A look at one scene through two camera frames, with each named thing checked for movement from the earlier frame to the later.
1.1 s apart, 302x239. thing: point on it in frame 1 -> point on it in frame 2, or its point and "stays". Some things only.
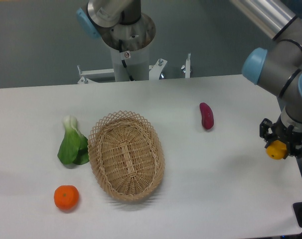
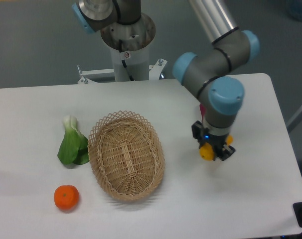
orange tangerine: x=66 y=196 stays
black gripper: x=278 y=132 -> x=221 y=150
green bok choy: x=74 y=148 stays
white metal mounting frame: x=155 y=70 stays
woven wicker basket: x=127 y=155 stays
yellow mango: x=276 y=150 -> x=206 y=152
